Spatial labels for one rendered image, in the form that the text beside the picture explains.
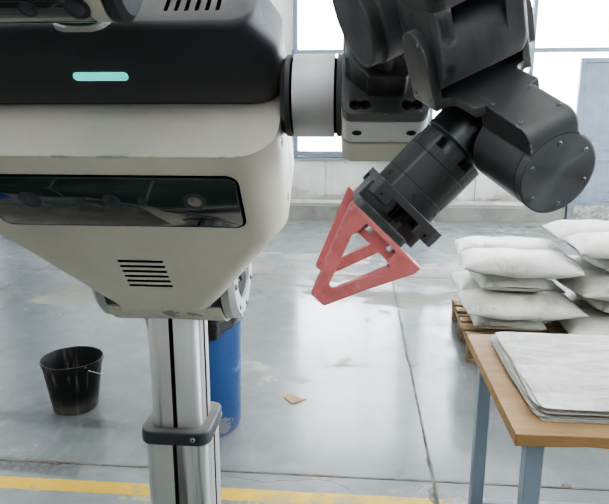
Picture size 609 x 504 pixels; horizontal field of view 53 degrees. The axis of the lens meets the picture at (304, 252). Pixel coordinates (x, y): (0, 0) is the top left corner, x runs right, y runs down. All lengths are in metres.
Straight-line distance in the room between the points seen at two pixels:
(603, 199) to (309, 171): 3.88
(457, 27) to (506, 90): 0.05
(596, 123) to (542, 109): 8.34
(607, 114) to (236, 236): 8.22
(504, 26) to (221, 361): 2.38
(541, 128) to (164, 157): 0.38
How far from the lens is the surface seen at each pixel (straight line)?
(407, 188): 0.47
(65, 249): 0.82
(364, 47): 0.52
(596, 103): 8.76
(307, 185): 8.37
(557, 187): 0.44
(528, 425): 1.49
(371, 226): 0.43
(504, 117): 0.42
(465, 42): 0.44
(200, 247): 0.75
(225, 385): 2.78
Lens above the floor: 1.42
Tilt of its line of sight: 13 degrees down
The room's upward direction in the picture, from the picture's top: straight up
